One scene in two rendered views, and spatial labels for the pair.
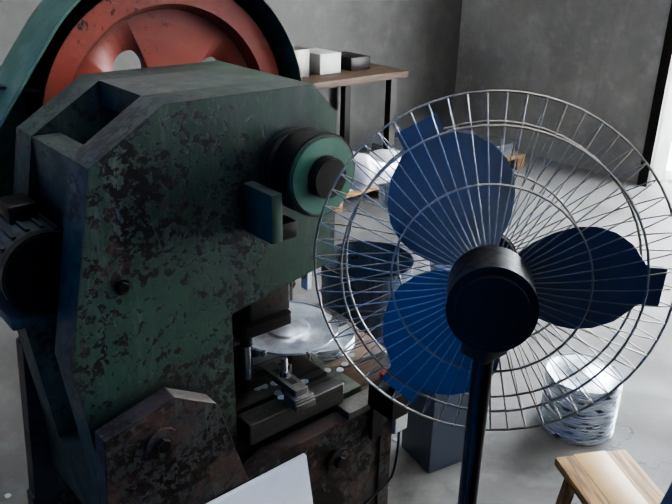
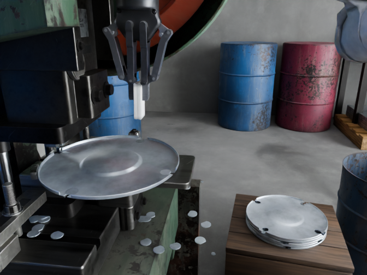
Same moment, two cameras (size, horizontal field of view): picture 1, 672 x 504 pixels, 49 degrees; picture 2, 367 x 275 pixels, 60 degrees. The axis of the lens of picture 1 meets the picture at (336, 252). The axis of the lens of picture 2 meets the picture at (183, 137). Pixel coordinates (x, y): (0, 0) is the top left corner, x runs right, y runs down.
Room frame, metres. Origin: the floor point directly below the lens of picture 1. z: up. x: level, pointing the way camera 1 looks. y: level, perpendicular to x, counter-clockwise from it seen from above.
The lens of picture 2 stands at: (1.51, -0.43, 1.06)
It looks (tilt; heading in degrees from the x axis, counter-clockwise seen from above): 20 degrees down; 48
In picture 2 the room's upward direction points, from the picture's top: straight up
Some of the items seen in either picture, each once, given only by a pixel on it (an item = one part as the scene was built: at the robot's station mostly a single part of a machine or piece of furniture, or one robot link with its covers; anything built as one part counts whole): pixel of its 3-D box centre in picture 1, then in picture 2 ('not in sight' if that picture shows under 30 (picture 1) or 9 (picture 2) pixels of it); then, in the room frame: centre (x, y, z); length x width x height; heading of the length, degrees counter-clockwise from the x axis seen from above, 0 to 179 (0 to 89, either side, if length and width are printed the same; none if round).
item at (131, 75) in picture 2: not in sight; (131, 53); (1.85, 0.09, 1.01); 0.04 x 0.01 x 0.11; 41
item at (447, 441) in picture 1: (438, 403); not in sight; (2.26, -0.39, 0.23); 0.18 x 0.18 x 0.45; 30
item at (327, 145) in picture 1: (243, 144); not in sight; (1.73, 0.23, 1.33); 0.67 x 0.18 x 0.18; 40
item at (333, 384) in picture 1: (250, 375); (62, 202); (1.73, 0.23, 0.68); 0.45 x 0.30 x 0.06; 40
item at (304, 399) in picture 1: (286, 376); (9, 213); (1.60, 0.12, 0.76); 0.17 x 0.06 x 0.10; 40
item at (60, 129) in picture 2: (247, 316); (49, 125); (1.73, 0.23, 0.86); 0.20 x 0.16 x 0.05; 40
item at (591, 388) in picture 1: (584, 373); not in sight; (2.47, -0.99, 0.24); 0.29 x 0.29 x 0.01
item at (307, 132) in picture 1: (298, 178); not in sight; (1.53, 0.08, 1.31); 0.22 x 0.12 x 0.22; 130
